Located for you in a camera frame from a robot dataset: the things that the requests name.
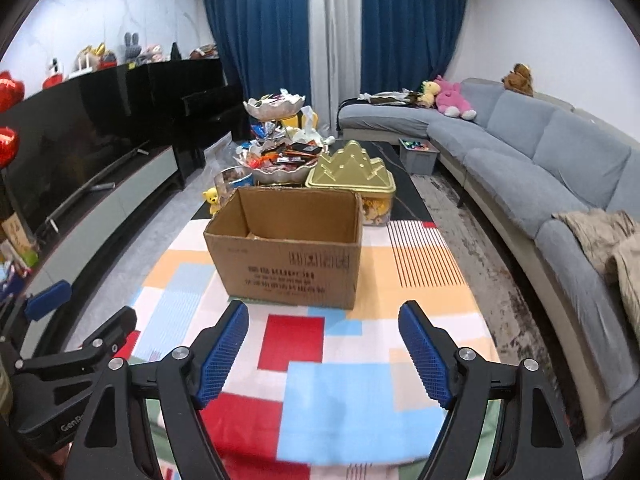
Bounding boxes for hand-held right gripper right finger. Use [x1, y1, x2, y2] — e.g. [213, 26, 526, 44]
[397, 300, 583, 480]

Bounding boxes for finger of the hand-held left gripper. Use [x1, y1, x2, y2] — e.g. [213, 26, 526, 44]
[0, 280, 72, 343]
[14, 306, 138, 372]

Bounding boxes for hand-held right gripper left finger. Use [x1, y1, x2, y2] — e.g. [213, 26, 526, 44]
[65, 300, 250, 480]

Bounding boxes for brown cardboard box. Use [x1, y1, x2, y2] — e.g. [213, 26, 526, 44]
[202, 186, 363, 311]

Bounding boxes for colourful cartons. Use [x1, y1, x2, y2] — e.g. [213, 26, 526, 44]
[0, 212, 41, 281]

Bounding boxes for colourful patchwork tablecloth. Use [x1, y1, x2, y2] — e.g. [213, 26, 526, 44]
[127, 217, 503, 480]

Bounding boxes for grey patterned rug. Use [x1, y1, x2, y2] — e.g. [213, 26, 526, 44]
[410, 170, 561, 411]

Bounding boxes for grey television cabinet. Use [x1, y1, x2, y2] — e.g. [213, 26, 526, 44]
[20, 145, 183, 311]

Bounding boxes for yellow bear toy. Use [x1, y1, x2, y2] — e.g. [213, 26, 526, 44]
[201, 187, 223, 217]

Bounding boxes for black television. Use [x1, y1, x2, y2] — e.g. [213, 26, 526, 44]
[0, 77, 151, 233]

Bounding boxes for red heart balloon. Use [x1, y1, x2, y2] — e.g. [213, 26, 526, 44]
[0, 127, 19, 168]
[0, 71, 25, 113]

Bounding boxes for blue label snack jar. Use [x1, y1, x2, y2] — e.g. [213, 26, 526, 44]
[215, 166, 253, 201]

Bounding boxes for white tiered bowl stand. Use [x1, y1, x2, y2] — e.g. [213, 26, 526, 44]
[235, 94, 321, 187]

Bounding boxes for grey storage bin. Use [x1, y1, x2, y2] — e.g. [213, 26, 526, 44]
[398, 138, 441, 176]

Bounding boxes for gold lidded snack container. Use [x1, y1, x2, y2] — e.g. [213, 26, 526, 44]
[305, 140, 397, 227]

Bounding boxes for beige jacket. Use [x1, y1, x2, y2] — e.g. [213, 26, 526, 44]
[552, 208, 640, 311]

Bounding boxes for pile of assorted snack packets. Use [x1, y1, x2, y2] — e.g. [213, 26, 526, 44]
[235, 140, 326, 168]

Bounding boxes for white red robot toy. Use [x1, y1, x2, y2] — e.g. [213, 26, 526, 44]
[42, 57, 66, 90]

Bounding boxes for grey curved sofa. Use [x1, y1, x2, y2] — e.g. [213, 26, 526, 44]
[337, 77, 640, 441]

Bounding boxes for black piano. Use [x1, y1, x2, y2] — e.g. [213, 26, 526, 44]
[125, 57, 246, 183]

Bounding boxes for gold and red ornament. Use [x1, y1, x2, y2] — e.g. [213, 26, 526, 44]
[75, 42, 118, 72]

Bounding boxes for pink plush toy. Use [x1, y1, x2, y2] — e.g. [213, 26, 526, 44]
[434, 75, 477, 121]

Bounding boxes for pile of clothes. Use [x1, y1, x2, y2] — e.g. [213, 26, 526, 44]
[357, 90, 426, 107]

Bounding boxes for small heap of wrapped sweets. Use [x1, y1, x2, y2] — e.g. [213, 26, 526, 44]
[250, 89, 303, 106]

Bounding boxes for grey bunny plush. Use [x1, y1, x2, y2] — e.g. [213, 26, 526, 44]
[122, 31, 141, 65]

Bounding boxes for brown bear plush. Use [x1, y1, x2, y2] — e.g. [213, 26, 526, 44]
[501, 63, 535, 97]

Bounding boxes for blue curtain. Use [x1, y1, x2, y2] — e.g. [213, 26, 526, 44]
[201, 0, 313, 111]
[360, 0, 470, 96]

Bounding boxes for white sheer curtain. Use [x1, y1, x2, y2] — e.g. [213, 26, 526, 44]
[307, 0, 365, 136]

